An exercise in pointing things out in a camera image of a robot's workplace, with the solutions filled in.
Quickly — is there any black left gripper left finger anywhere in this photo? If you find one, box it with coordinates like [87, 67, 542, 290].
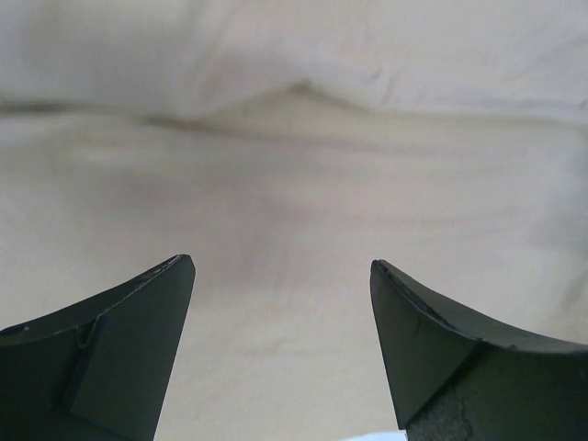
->
[1, 254, 196, 440]

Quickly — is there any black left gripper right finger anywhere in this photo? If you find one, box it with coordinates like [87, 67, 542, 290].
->
[370, 260, 587, 441]

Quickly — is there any beige t shirt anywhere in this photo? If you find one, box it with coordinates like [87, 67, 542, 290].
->
[1, 1, 587, 440]

